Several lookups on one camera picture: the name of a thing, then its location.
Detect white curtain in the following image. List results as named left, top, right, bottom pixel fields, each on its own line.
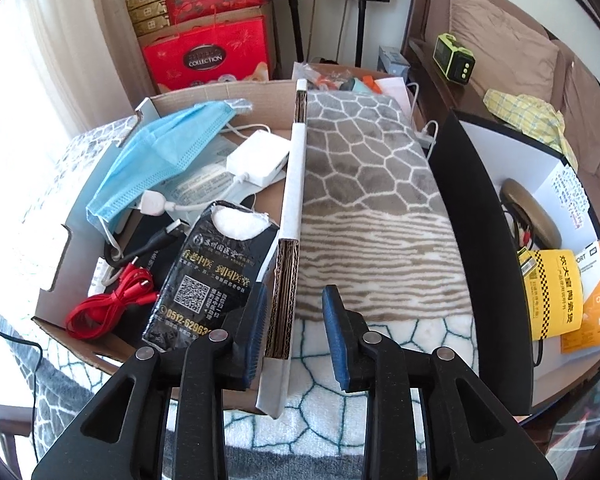
left=0, top=0, right=157, bottom=151

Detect cardboard tray box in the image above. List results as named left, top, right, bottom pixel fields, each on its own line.
left=31, top=78, right=310, bottom=420

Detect brown sofa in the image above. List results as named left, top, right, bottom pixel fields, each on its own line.
left=402, top=0, right=600, bottom=222

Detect orange white box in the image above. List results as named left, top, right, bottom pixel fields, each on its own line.
left=560, top=240, right=600, bottom=356

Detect yellow taxi pattern package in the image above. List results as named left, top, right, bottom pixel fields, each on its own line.
left=518, top=248, right=584, bottom=341

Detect white charger adapter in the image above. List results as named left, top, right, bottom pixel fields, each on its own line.
left=225, top=130, right=290, bottom=188

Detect black tissue pack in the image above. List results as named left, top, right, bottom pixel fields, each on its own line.
left=142, top=199, right=281, bottom=354

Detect red cable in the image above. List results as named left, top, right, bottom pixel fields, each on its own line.
left=64, top=263, right=159, bottom=342

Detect yellow checked cloth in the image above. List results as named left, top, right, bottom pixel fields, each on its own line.
left=482, top=89, right=579, bottom=170

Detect black usb cable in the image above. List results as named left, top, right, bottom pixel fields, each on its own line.
left=102, top=218, right=190, bottom=269

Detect red collection gift bag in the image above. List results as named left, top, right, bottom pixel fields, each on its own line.
left=142, top=15, right=272, bottom=94

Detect white plastic packet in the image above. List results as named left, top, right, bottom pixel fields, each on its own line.
left=140, top=159, right=283, bottom=216

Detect cluttered cardboard box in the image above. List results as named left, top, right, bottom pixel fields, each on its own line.
left=291, top=62, right=399, bottom=96

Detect olive glasses case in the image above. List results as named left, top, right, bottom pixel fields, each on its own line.
left=500, top=179, right=562, bottom=249

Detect stacked yellow boxes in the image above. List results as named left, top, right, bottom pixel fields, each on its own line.
left=124, top=0, right=171, bottom=37

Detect blue face mask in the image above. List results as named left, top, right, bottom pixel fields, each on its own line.
left=86, top=99, right=252, bottom=228

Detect grey patterned blanket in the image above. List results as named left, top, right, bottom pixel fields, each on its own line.
left=0, top=88, right=481, bottom=480

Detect green portable radio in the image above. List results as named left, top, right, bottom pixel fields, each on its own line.
left=432, top=32, right=476, bottom=86

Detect black white storage box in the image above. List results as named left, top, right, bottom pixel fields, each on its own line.
left=429, top=110, right=600, bottom=416

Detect blue grey small box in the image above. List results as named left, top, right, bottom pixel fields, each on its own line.
left=377, top=46, right=411, bottom=81

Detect dark grey pouch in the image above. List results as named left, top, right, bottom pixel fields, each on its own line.
left=104, top=214, right=190, bottom=348

